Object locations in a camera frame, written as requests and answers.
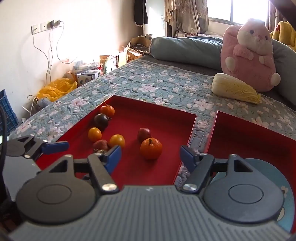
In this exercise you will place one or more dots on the dark hanging clothes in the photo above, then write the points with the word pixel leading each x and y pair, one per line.
pixel 140 11

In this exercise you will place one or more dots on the floral quilted bed cover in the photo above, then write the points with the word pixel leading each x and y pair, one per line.
pixel 161 81

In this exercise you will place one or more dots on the window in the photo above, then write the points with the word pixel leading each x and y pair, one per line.
pixel 231 9

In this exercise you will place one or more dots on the napa cabbage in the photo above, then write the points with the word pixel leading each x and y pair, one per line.
pixel 231 88

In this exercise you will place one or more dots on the deep red cardboard tray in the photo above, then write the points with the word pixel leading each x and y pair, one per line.
pixel 242 136

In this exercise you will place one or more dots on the white wall socket strip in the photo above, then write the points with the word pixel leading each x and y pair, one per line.
pixel 38 27

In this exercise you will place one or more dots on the shallow red cardboard tray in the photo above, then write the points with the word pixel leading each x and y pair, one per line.
pixel 150 115

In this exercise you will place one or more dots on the open cardboard box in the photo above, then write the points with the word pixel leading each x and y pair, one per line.
pixel 138 40

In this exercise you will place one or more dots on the grey-blue duvet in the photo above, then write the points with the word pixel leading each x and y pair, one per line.
pixel 185 51

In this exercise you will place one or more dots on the yellow plastic bag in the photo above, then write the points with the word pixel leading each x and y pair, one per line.
pixel 57 89

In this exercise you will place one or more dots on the yellow tomato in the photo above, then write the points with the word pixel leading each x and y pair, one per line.
pixel 116 140
pixel 94 134

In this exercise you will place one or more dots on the blue flower print plate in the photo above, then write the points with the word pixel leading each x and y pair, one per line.
pixel 286 208

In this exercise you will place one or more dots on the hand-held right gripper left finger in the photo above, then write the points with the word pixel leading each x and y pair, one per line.
pixel 113 158

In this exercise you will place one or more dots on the blue plastic crate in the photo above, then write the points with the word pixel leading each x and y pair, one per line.
pixel 7 109

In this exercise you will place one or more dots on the dark brown tomato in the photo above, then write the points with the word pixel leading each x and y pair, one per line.
pixel 100 121

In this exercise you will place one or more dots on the printed cardboard box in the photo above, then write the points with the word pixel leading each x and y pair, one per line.
pixel 113 61

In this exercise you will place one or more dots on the red-orange tomato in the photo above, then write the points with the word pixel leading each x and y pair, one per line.
pixel 107 111

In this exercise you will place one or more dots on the black charger plug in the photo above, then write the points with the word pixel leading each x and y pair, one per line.
pixel 51 23

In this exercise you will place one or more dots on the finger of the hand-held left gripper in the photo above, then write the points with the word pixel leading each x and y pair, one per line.
pixel 55 147

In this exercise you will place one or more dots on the beige patterned curtain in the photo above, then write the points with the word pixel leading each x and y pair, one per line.
pixel 185 16

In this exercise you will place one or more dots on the pink hamster plush toy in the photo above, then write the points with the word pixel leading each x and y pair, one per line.
pixel 249 62

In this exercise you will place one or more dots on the red tomato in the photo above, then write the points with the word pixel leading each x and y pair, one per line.
pixel 143 134
pixel 100 144

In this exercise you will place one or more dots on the yellow plush toy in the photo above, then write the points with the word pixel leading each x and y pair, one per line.
pixel 286 32

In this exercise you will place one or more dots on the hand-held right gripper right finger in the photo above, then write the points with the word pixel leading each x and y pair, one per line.
pixel 187 158

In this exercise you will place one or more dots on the white printed carton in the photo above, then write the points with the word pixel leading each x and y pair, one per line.
pixel 89 76

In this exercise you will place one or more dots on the orange mandarin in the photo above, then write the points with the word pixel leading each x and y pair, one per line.
pixel 151 149

